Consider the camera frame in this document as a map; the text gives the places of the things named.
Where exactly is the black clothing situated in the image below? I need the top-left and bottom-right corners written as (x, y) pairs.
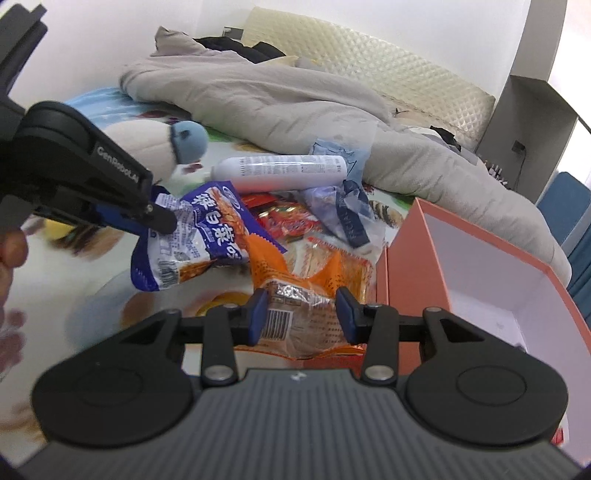
top-left (429, 124), bottom-right (463, 151)
top-left (194, 36), bottom-right (288, 64)

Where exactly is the grey duvet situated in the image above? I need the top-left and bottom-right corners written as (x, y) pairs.
top-left (121, 25), bottom-right (573, 283)

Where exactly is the grey bedside shelf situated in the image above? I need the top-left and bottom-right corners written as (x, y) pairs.
top-left (475, 0), bottom-right (581, 204)

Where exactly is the orange snack packet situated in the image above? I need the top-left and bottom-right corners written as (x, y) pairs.
top-left (247, 233), bottom-right (378, 361)

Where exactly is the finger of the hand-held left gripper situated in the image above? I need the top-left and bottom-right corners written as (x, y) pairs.
top-left (34, 202), bottom-right (154, 234)
top-left (60, 137), bottom-right (179, 234)

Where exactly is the light blue plastic bag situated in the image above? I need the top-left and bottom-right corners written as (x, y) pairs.
top-left (308, 137), bottom-right (371, 182)

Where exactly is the plush duck toy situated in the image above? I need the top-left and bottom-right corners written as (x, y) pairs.
top-left (44, 119), bottom-right (209, 241)

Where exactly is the clear bag with navy band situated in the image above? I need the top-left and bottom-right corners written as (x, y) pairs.
top-left (300, 179), bottom-right (387, 253)

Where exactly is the blue chair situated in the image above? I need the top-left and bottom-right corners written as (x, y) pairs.
top-left (536, 172), bottom-right (591, 296)

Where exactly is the red foil snack packet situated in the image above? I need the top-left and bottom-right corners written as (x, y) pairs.
top-left (240, 194), bottom-right (325, 246)

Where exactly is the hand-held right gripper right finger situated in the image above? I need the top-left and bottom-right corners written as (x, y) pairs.
top-left (335, 286), bottom-right (485, 387)

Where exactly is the blue white snack packet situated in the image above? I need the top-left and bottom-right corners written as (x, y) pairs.
top-left (130, 181), bottom-right (259, 292)

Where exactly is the cream quilted headboard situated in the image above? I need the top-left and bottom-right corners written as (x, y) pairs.
top-left (242, 6), bottom-right (497, 154)

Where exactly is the pink cardboard box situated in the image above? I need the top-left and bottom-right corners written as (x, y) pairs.
top-left (376, 198), bottom-right (591, 444)

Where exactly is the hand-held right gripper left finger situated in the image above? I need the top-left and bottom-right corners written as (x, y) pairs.
top-left (117, 289), bottom-right (269, 387)

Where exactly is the white spray bottle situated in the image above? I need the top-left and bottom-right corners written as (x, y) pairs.
top-left (210, 154), bottom-right (348, 195)

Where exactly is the person's left hand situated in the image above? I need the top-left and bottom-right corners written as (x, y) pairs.
top-left (0, 230), bottom-right (29, 319)

